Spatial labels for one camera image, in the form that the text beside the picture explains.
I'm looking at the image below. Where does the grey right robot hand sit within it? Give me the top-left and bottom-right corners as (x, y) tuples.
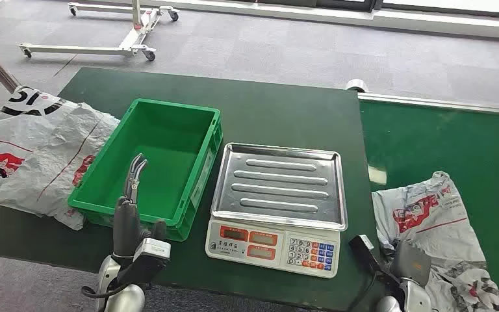
(389, 240), (432, 287)

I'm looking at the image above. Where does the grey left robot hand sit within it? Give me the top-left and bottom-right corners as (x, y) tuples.
(112, 153), (167, 259)

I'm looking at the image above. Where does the grey red-printed courier bag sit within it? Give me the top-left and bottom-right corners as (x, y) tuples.
(372, 171), (499, 312)

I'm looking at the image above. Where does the green conveyor belt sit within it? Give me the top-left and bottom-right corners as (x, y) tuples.
(358, 99), (499, 312)

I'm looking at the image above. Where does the green plastic crate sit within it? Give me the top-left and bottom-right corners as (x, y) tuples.
(68, 97), (224, 242)

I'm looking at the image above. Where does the white black-printed courier bag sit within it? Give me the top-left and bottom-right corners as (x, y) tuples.
(0, 86), (122, 231)

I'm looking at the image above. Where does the white electronic weighing scale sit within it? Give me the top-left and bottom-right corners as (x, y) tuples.
(205, 142), (348, 280)

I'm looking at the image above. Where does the dark green table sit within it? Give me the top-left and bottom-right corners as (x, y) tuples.
(0, 66), (388, 312)

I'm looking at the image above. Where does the white window ledge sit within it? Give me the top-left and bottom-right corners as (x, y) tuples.
(73, 0), (499, 42)

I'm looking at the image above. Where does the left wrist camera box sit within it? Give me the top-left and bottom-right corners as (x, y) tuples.
(118, 238), (172, 285)

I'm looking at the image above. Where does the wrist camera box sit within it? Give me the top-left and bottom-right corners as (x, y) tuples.
(118, 238), (172, 285)
(348, 234), (388, 281)

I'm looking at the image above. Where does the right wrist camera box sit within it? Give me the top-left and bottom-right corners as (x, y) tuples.
(348, 234), (388, 281)

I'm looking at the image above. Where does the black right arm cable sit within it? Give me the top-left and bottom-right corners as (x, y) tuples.
(346, 271), (379, 312)

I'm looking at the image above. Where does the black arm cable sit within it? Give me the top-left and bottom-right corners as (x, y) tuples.
(346, 271), (379, 312)
(81, 281), (123, 300)

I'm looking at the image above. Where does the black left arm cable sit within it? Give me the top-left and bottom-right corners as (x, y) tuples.
(81, 281), (123, 300)

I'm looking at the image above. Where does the silver conveyor side rail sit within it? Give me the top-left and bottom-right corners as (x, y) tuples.
(357, 92), (499, 116)

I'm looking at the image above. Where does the white wheeled stand frame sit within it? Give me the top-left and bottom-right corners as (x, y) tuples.
(18, 0), (180, 62)

